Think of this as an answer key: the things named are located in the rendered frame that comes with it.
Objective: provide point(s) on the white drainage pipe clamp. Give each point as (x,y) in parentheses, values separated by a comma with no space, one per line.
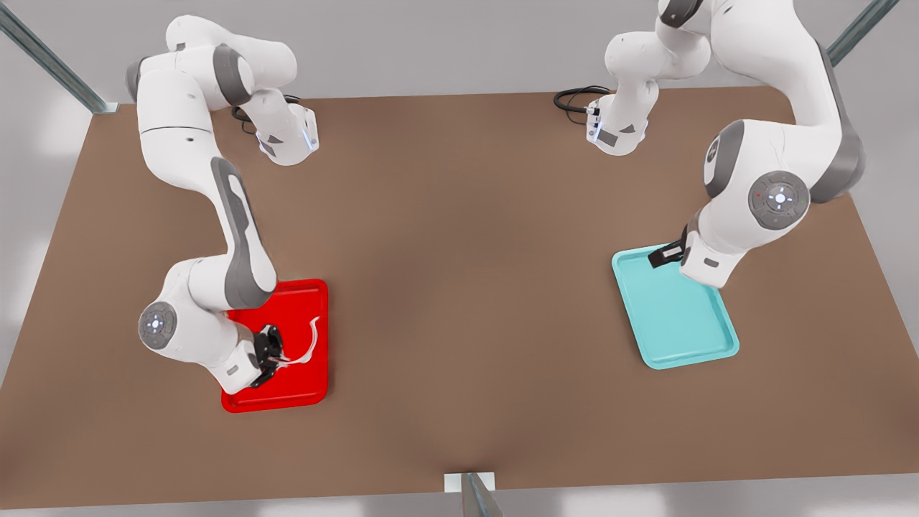
(314,343)

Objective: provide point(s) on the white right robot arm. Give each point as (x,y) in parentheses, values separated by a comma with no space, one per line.
(179,143)

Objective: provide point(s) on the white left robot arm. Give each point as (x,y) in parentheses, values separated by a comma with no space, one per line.
(775,86)

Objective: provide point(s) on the red tray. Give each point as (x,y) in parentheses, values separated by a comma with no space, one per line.
(301,380)

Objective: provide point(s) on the teal tray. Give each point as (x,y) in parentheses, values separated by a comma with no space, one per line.
(682,323)

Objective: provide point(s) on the silver frame post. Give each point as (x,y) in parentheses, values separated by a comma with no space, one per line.
(475,495)
(50,61)
(858,32)

